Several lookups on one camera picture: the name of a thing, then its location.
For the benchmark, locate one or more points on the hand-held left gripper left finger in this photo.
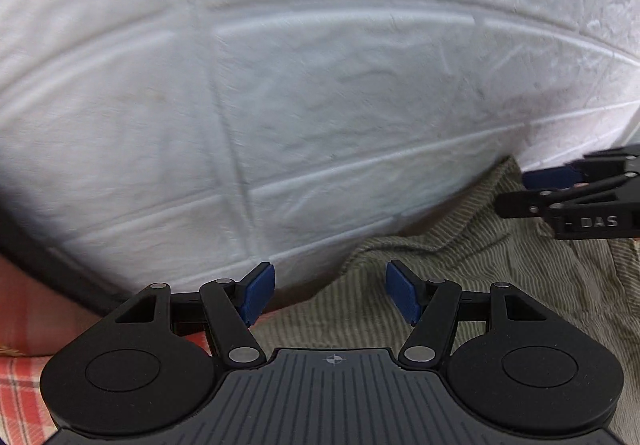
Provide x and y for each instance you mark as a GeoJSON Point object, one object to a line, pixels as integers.
{"type": "Point", "coordinates": [257, 292]}

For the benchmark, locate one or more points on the red plaid blanket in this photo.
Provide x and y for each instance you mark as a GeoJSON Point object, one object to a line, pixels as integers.
{"type": "Point", "coordinates": [25, 385]}

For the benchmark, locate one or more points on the green white checked shirt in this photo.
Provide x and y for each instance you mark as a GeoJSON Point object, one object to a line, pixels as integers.
{"type": "Point", "coordinates": [500, 265]}

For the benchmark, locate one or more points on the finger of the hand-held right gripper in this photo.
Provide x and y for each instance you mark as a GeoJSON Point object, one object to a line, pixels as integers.
{"type": "Point", "coordinates": [525, 205]}
{"type": "Point", "coordinates": [550, 177]}

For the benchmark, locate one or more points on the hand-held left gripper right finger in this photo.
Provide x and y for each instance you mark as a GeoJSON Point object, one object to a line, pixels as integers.
{"type": "Point", "coordinates": [405, 292]}

